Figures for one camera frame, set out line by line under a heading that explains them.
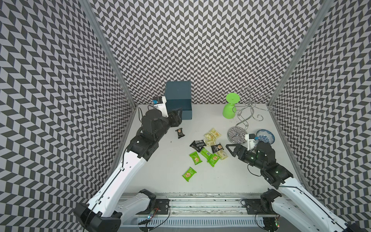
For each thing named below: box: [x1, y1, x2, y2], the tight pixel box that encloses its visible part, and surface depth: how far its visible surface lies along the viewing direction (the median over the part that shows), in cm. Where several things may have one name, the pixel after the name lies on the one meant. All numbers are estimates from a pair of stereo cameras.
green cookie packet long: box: [199, 146, 214, 160], surface depth 94 cm
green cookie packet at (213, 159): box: [206, 153, 221, 168], surface depth 91 cm
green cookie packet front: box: [181, 166, 198, 183], surface depth 84 cm
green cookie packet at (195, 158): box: [188, 151, 203, 166], surface depth 91 cm
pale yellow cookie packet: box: [216, 149, 229, 160], surface depth 91 cm
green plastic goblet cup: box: [222, 92, 241, 120], surface depth 80 cm
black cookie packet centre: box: [210, 142, 225, 154], surface depth 95 cm
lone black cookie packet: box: [174, 127, 186, 139], surface depth 103 cm
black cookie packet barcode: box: [189, 139, 207, 153], surface depth 95 cm
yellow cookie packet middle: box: [203, 132, 216, 146], surface depth 98 cm
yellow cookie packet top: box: [209, 128, 222, 140], surface depth 103 cm
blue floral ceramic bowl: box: [256, 129, 276, 145], surface depth 98 cm
